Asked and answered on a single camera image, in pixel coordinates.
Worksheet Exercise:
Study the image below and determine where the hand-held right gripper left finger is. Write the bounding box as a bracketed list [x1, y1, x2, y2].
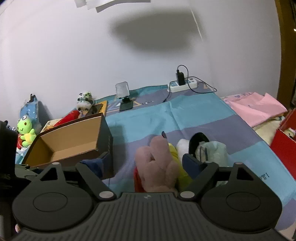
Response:
[39, 152, 116, 202]

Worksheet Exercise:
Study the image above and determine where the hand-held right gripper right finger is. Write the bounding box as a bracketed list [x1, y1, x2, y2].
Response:
[178, 153, 257, 201]

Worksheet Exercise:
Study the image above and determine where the white soft toy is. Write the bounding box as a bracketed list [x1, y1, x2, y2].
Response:
[176, 138, 192, 163]

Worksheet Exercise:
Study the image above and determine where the yellow soft toy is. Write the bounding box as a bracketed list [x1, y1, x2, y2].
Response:
[168, 143, 192, 186]

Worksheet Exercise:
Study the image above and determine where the black fabric item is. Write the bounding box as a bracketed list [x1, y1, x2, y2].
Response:
[188, 132, 211, 156]

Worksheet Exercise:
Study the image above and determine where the light teal cloth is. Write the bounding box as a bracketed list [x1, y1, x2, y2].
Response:
[194, 141, 230, 187]

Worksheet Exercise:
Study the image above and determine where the pink plush toy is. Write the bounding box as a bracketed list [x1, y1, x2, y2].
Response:
[135, 135, 179, 193]

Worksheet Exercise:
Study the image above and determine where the brown cardboard box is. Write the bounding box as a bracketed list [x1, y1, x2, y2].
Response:
[22, 113, 114, 179]

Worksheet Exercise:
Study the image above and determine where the red soft toy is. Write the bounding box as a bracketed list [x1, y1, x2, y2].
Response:
[134, 168, 145, 193]

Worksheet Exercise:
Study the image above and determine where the green frog plush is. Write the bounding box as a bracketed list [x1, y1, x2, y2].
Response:
[16, 115, 37, 152]

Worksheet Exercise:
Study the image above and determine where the blue plastic package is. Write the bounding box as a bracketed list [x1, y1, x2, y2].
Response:
[20, 94, 43, 132]

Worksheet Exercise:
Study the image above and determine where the illustrated orange flat box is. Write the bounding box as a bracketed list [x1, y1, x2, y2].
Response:
[40, 100, 108, 133]

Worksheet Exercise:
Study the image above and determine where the long red plush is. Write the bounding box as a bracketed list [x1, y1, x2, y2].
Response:
[54, 110, 81, 127]

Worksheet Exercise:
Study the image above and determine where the panda plush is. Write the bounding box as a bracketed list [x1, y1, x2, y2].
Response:
[77, 91, 94, 111]

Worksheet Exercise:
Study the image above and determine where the dark green phone stand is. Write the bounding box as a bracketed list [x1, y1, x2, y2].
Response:
[119, 96, 134, 112]

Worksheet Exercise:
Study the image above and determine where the upright smartphone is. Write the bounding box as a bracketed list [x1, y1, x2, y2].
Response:
[115, 82, 130, 99]

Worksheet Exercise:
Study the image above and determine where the cream plush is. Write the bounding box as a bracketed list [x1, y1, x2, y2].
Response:
[253, 115, 287, 146]

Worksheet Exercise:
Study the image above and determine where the white power strip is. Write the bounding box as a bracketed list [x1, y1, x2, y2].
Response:
[168, 78, 198, 92]

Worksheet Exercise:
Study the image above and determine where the pink cloth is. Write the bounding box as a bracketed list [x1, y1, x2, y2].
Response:
[221, 92, 288, 128]

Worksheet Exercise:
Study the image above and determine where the red box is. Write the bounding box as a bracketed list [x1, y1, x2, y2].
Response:
[270, 111, 296, 180]

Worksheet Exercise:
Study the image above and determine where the black power strip cable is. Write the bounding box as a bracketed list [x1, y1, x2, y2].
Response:
[162, 87, 171, 103]

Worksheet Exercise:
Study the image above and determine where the black charger cable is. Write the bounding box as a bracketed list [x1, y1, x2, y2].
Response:
[177, 65, 218, 93]

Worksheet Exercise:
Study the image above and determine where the wooden door frame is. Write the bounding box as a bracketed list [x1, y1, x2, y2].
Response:
[274, 0, 296, 112]

